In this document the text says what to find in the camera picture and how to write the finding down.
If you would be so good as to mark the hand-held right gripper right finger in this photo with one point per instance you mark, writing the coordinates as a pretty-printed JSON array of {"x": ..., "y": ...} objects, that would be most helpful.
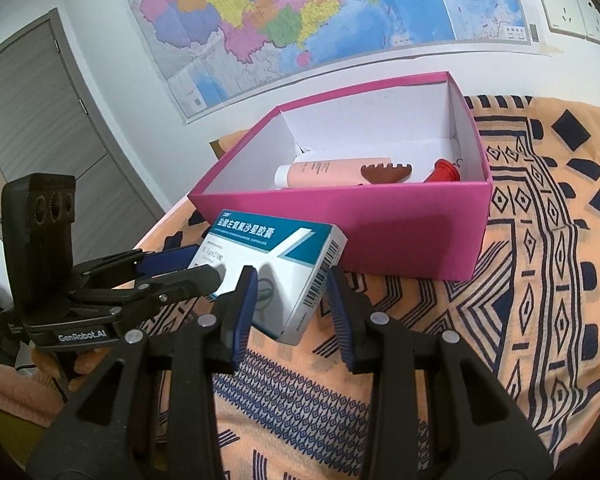
[{"x": 342, "y": 320}]

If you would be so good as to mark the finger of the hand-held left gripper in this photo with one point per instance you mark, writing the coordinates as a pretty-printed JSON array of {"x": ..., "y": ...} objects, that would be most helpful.
[
  {"x": 200, "y": 276},
  {"x": 172, "y": 257}
]

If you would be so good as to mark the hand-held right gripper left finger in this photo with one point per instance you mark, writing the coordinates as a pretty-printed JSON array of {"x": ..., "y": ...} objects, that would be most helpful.
[{"x": 245, "y": 310}]

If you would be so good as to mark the blue and white medicine box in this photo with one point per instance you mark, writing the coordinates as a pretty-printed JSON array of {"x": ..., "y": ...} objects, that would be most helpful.
[{"x": 260, "y": 235}]

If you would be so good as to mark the pink cardboard box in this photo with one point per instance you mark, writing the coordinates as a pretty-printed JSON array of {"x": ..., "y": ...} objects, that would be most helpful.
[{"x": 405, "y": 230}]

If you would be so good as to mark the pink cosmetic tube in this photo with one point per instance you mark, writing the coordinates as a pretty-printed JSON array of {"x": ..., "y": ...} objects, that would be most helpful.
[{"x": 325, "y": 172}]

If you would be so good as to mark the brown wooden comb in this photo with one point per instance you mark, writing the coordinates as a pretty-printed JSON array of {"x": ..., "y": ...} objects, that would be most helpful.
[{"x": 380, "y": 175}]

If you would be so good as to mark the red plastic clamp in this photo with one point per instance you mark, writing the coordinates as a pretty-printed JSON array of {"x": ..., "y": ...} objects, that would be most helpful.
[{"x": 442, "y": 171}]

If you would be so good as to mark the person's left forearm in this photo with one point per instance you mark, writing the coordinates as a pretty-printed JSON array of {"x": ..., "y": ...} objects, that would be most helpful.
[{"x": 15, "y": 390}]

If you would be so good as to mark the grey door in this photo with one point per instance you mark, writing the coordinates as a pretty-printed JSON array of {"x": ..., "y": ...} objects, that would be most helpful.
[{"x": 40, "y": 135}]

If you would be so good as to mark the orange patterned blanket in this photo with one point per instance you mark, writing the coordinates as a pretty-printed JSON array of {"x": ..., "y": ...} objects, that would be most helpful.
[{"x": 530, "y": 310}]

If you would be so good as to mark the colourful wall map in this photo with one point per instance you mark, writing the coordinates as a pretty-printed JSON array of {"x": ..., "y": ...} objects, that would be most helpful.
[{"x": 330, "y": 20}]

